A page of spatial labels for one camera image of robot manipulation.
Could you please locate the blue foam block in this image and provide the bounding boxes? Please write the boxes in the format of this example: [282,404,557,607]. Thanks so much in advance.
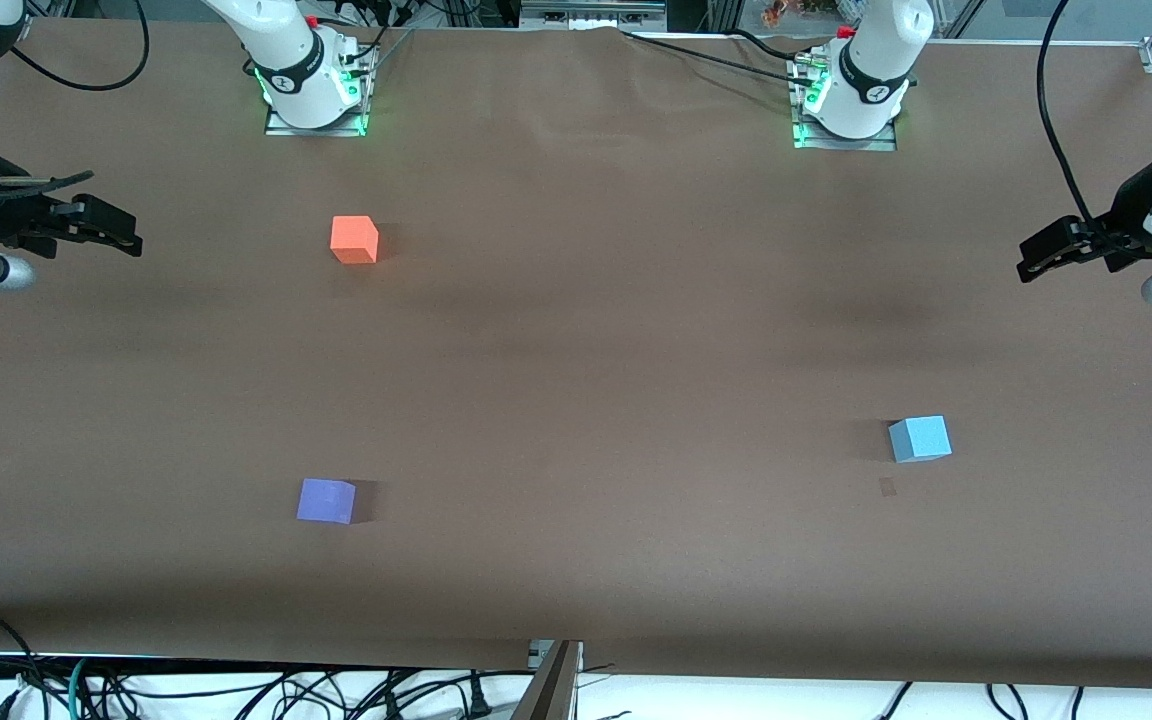
[887,415,953,464]

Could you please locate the orange foam block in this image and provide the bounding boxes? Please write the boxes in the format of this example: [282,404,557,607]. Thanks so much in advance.
[330,215,380,265]

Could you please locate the purple foam block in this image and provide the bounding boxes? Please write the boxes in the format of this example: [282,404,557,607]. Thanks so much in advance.
[296,478,357,525]

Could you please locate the brown table cover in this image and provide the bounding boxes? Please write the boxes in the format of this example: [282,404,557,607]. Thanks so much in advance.
[0,18,1152,691]

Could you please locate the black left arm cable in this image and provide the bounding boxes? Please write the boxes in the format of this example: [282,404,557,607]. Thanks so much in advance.
[1036,0,1102,229]

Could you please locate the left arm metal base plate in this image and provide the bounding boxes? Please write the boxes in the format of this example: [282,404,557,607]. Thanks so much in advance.
[791,55,900,153]

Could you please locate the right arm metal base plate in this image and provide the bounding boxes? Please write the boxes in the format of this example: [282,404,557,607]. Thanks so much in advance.
[264,40,371,138]

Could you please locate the short black table cable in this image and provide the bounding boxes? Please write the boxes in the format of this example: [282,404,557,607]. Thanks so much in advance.
[726,28,812,59]

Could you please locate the long black table cable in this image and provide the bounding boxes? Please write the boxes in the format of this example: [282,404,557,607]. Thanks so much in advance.
[620,30,817,87]

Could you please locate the teal floor cable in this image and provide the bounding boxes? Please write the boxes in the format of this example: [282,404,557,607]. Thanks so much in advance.
[68,657,99,720]

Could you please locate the tangled black floor cables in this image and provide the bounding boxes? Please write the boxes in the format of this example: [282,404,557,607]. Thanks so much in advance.
[86,668,537,720]

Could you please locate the aluminium frame crossbar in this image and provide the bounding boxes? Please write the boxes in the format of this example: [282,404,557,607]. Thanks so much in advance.
[520,0,669,32]

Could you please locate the aluminium profile post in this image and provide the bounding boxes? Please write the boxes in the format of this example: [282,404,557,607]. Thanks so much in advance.
[513,640,584,720]

